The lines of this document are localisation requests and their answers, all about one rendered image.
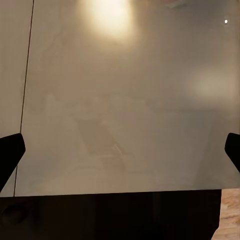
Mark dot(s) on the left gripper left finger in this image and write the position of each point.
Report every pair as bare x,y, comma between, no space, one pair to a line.
12,148

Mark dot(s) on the coffee table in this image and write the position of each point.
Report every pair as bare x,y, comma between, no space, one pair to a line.
120,96

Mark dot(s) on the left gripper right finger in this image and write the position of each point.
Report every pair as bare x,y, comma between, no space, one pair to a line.
232,148

